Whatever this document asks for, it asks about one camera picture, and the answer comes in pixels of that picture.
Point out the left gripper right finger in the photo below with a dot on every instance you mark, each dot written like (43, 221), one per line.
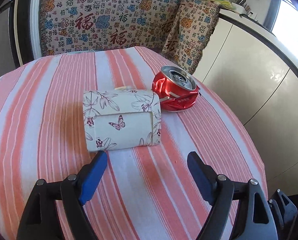
(253, 219)

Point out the patterned fu character cloth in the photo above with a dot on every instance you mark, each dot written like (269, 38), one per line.
(179, 30)

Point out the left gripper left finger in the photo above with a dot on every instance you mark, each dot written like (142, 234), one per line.
(40, 219)

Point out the crushed red soda can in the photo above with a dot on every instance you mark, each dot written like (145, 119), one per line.
(176, 88)

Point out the floral butterfly paper cup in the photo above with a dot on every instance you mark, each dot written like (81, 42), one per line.
(121, 118)

